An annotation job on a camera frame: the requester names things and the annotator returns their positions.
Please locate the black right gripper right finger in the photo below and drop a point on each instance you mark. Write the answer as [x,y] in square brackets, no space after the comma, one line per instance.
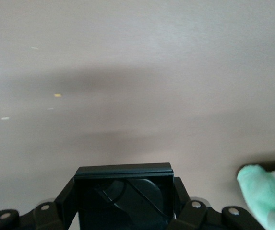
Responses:
[194,210]

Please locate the brown table cover sheet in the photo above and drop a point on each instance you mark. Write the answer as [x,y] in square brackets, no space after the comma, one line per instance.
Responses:
[137,72]

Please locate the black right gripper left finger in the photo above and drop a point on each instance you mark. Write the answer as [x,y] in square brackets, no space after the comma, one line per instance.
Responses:
[48,213]

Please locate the black phone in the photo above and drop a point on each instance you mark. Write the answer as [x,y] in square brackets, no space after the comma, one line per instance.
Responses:
[125,196]

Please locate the green dinosaur plush toy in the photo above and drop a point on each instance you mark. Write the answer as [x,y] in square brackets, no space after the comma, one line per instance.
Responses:
[264,191]

